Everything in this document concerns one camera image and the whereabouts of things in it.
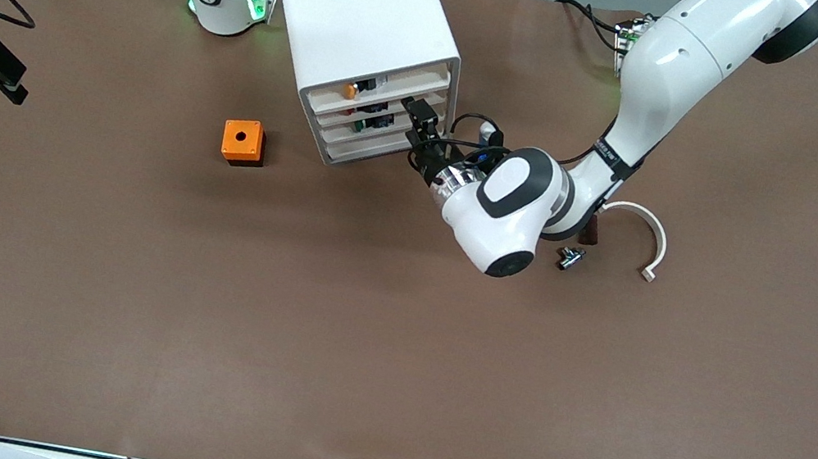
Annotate orange push button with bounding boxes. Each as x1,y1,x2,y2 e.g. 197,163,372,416
340,73,379,106

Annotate white drawer cabinet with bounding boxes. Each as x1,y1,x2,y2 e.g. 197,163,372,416
239,0,476,186

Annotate brown ridged block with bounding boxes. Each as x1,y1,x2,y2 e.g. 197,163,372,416
578,214,603,248

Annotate orange box with hole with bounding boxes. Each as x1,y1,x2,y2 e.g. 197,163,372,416
218,116,270,171

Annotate brown table cover sheet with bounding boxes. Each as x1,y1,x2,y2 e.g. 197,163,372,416
0,0,818,459

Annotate silver metal key switch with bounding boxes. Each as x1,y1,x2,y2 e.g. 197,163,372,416
556,243,589,275

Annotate black base cable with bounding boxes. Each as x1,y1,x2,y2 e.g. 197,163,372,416
548,0,631,54

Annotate white curved bracket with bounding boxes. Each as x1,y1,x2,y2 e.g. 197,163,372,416
591,198,674,285

